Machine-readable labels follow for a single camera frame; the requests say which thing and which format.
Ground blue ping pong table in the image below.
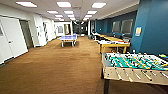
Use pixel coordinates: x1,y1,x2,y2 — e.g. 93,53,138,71
57,34,79,48

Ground white table with items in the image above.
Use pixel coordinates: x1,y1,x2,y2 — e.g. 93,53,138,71
98,39,132,55

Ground foosball table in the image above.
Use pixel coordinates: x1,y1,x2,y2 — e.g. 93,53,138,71
100,52,168,94

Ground white double door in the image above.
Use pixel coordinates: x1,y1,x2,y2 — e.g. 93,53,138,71
0,16,29,65

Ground interior wall window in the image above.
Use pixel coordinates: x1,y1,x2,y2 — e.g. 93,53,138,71
111,20,122,34
121,18,134,35

